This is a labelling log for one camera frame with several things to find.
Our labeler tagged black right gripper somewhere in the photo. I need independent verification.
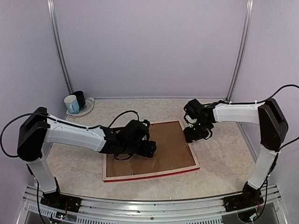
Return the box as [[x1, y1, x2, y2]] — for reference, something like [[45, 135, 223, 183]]
[[184, 119, 211, 143]]

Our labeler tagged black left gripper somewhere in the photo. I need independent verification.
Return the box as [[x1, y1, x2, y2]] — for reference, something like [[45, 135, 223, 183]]
[[122, 140, 157, 158]]

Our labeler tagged brown cardboard backing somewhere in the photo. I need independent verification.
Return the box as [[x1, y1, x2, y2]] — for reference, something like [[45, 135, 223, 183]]
[[106, 122, 196, 177]]

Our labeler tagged red wooden picture frame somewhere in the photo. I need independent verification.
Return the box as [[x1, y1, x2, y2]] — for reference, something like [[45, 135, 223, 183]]
[[102, 119, 201, 183]]

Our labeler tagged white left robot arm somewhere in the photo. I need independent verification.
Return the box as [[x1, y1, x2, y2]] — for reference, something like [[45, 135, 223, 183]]
[[0, 107, 157, 208]]

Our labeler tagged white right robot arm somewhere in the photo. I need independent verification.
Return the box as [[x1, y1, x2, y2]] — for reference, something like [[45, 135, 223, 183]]
[[184, 95, 299, 207]]

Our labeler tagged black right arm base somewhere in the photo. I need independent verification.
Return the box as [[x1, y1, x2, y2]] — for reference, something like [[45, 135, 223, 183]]
[[223, 182, 264, 212]]

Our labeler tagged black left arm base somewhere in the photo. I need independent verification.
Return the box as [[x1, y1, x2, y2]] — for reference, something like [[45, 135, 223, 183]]
[[41, 195, 82, 213]]

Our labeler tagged white round plate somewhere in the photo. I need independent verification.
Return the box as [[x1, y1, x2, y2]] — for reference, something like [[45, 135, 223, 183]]
[[66, 98, 95, 117]]

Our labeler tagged light blue mug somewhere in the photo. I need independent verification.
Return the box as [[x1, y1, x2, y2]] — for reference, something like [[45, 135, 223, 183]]
[[64, 95, 80, 114]]

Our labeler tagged dark green mug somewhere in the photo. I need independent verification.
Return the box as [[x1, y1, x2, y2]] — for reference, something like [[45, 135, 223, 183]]
[[72, 91, 86, 110]]

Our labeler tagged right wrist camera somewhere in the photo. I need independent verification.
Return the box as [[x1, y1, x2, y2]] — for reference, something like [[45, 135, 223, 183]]
[[184, 113, 196, 127]]

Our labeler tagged aluminium front rail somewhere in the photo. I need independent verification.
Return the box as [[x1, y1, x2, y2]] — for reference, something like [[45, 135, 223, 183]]
[[18, 186, 288, 224]]

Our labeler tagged right aluminium corner post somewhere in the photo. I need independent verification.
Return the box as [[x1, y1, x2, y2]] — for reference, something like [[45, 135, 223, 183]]
[[225, 0, 254, 102]]

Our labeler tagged aluminium corner post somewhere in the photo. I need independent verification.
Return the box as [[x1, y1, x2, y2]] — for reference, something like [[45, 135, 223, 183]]
[[225, 0, 254, 102], [47, 0, 73, 94]]

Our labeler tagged left aluminium corner post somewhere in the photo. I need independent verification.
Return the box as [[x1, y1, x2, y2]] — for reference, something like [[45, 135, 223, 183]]
[[47, 0, 73, 94]]

